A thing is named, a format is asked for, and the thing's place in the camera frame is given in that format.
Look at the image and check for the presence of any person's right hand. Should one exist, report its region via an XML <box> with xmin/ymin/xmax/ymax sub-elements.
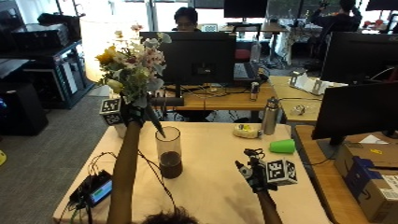
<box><xmin>234</xmin><ymin>148</ymin><xmax>278</xmax><ymax>194</ymax></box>

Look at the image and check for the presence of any person's left hand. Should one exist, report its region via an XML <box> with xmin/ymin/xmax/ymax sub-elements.
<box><xmin>118</xmin><ymin>98</ymin><xmax>146</xmax><ymax>128</ymax></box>

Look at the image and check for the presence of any mixed flower bouquet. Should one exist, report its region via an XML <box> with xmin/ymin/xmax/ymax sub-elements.
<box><xmin>93</xmin><ymin>23</ymin><xmax>173</xmax><ymax>139</ymax></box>

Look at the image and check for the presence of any white marker cube right glove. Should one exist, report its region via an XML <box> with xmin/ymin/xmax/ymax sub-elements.
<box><xmin>265</xmin><ymin>158</ymin><xmax>298</xmax><ymax>187</ymax></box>

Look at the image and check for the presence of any white marker cube glove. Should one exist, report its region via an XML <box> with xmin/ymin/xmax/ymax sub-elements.
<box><xmin>265</xmin><ymin>158</ymin><xmax>298</xmax><ymax>187</ymax></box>
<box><xmin>98</xmin><ymin>98</ymin><xmax>123</xmax><ymax>127</ymax></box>

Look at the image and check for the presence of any green plastic cup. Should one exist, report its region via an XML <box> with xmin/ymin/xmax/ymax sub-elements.
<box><xmin>267</xmin><ymin>138</ymin><xmax>297</xmax><ymax>155</ymax></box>

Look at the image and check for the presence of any roll of yellow white tape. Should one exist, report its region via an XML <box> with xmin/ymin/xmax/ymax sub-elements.
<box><xmin>231</xmin><ymin>123</ymin><xmax>263</xmax><ymax>140</ymax></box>

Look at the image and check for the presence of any grey metal water bottle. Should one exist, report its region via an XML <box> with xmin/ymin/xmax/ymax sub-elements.
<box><xmin>259</xmin><ymin>96</ymin><xmax>281</xmax><ymax>136</ymax></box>

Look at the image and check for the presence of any clear glass vase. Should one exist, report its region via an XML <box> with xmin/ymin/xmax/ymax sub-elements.
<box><xmin>154</xmin><ymin>125</ymin><xmax>183</xmax><ymax>180</ymax></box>

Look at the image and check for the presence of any clear crumpled plastic wrap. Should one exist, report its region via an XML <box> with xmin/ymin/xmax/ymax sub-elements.
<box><xmin>290</xmin><ymin>104</ymin><xmax>309</xmax><ymax>117</ymax></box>

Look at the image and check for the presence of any wooden desk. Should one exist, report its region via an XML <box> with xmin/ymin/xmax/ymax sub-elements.
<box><xmin>155</xmin><ymin>83</ymin><xmax>278</xmax><ymax>112</ymax></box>

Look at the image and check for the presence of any small silver can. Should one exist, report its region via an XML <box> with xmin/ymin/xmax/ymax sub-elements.
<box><xmin>249</xmin><ymin>81</ymin><xmax>261</xmax><ymax>102</ymax></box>

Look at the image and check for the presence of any cardboard box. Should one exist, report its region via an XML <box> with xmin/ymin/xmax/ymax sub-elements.
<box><xmin>331</xmin><ymin>141</ymin><xmax>398</xmax><ymax>224</ymax></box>

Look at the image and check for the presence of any black laptop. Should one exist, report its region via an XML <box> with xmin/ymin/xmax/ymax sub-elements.
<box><xmin>233</xmin><ymin>61</ymin><xmax>266</xmax><ymax>84</ymax></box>

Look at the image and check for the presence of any white paper holder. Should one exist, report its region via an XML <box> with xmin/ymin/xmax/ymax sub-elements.
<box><xmin>287</xmin><ymin>70</ymin><xmax>348</xmax><ymax>96</ymax></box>

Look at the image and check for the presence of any black monitor on stand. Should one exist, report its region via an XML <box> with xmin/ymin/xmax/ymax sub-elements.
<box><xmin>310</xmin><ymin>81</ymin><xmax>398</xmax><ymax>160</ymax></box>

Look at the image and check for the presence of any black computer monitor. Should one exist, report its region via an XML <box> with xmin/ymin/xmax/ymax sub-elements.
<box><xmin>138</xmin><ymin>31</ymin><xmax>238</xmax><ymax>86</ymax></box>

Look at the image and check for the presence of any clear plastic bottle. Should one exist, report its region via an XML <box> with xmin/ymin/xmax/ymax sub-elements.
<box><xmin>249</xmin><ymin>38</ymin><xmax>263</xmax><ymax>64</ymax></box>

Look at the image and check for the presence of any white marker cube left glove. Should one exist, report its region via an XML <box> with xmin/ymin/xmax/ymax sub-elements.
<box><xmin>98</xmin><ymin>98</ymin><xmax>123</xmax><ymax>127</ymax></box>

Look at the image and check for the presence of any black device with screen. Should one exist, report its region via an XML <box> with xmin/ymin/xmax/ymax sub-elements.
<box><xmin>66</xmin><ymin>169</ymin><xmax>114</xmax><ymax>210</ymax></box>

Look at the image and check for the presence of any large black monitor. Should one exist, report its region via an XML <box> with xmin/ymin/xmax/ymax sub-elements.
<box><xmin>319</xmin><ymin>31</ymin><xmax>398</xmax><ymax>86</ymax></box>

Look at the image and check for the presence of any black distant monitor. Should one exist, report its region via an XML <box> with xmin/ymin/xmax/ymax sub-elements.
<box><xmin>222</xmin><ymin>0</ymin><xmax>270</xmax><ymax>19</ymax></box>

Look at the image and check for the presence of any black shelf cabinet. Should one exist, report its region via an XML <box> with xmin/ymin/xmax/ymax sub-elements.
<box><xmin>0</xmin><ymin>21</ymin><xmax>96</xmax><ymax>110</ymax></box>

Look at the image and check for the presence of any black bin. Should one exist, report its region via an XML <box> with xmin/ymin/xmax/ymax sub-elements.
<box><xmin>0</xmin><ymin>81</ymin><xmax>49</xmax><ymax>137</ymax></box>

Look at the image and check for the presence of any black case on shelf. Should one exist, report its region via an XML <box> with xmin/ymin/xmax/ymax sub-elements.
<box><xmin>9</xmin><ymin>22</ymin><xmax>70</xmax><ymax>52</ymax></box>

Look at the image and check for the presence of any black cable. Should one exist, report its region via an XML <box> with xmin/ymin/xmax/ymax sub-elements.
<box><xmin>57</xmin><ymin>150</ymin><xmax>179</xmax><ymax>224</ymax></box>

